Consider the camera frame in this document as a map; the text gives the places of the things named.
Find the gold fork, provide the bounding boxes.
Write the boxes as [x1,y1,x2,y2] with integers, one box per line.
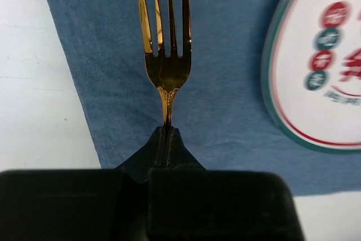
[136,0,193,128]

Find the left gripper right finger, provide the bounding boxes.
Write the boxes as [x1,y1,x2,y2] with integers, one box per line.
[148,128,304,240]

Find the round plate with red characters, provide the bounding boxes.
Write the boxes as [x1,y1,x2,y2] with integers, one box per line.
[261,0,360,154]

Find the blue cloth napkin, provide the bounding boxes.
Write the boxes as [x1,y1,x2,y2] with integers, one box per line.
[47,0,360,196]

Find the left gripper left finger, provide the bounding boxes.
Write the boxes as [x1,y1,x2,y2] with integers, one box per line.
[1,127,166,240]

